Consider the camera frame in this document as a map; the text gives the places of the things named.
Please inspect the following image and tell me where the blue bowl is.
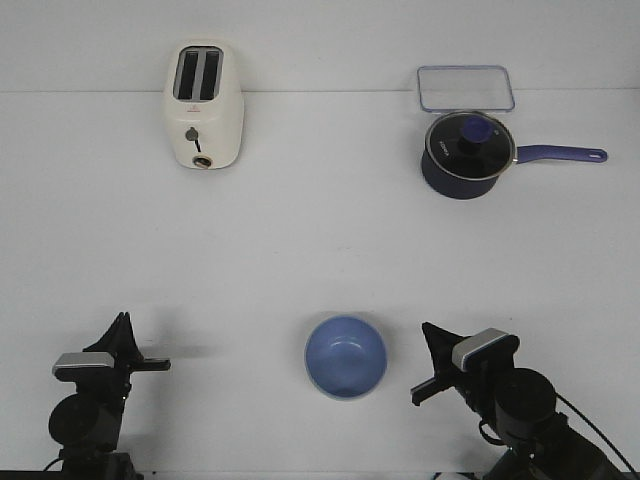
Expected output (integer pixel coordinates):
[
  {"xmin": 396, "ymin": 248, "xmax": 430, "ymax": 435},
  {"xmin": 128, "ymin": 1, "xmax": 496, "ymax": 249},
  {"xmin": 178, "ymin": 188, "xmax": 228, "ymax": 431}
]
[{"xmin": 304, "ymin": 315, "xmax": 388, "ymax": 401}]

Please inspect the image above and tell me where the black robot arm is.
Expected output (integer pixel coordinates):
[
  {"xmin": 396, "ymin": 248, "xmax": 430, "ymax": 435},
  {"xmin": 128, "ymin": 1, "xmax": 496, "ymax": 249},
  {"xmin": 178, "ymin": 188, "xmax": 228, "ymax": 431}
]
[
  {"xmin": 411, "ymin": 322, "xmax": 639, "ymax": 479},
  {"xmin": 48, "ymin": 312, "xmax": 171, "ymax": 479}
]

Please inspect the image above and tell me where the glass pot lid blue knob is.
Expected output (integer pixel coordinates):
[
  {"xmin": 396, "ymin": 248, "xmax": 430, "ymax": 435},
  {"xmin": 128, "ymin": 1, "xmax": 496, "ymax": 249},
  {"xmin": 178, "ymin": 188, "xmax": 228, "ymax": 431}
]
[{"xmin": 425, "ymin": 111, "xmax": 516, "ymax": 160}]

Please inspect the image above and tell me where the dark blue saucepan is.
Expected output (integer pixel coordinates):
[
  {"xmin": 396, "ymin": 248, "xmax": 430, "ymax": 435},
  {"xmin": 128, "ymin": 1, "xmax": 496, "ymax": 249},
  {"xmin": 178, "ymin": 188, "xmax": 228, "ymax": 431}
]
[{"xmin": 421, "ymin": 144, "xmax": 608, "ymax": 200}]

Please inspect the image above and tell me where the white two-slot toaster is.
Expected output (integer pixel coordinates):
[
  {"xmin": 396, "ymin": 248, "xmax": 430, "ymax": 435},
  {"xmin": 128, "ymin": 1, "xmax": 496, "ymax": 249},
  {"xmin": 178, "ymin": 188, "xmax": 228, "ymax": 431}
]
[{"xmin": 163, "ymin": 39, "xmax": 245, "ymax": 170}]

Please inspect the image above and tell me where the clear plastic food container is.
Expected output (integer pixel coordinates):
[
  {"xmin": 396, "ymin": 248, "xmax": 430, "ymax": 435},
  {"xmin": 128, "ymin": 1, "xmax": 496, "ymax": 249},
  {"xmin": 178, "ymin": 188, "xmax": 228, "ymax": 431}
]
[{"xmin": 417, "ymin": 65, "xmax": 515, "ymax": 113}]

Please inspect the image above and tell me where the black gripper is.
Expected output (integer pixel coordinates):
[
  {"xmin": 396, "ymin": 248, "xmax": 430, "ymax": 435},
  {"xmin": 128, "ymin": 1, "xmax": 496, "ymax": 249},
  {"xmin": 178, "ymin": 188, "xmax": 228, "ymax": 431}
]
[
  {"xmin": 410, "ymin": 322, "xmax": 500, "ymax": 415},
  {"xmin": 74, "ymin": 312, "xmax": 171, "ymax": 403}
]

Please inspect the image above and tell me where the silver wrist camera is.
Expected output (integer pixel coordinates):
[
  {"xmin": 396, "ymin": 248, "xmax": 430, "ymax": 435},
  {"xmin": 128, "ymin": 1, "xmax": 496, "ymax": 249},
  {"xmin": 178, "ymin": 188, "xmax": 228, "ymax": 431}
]
[
  {"xmin": 52, "ymin": 352, "xmax": 115, "ymax": 382},
  {"xmin": 451, "ymin": 328, "xmax": 520, "ymax": 372}
]

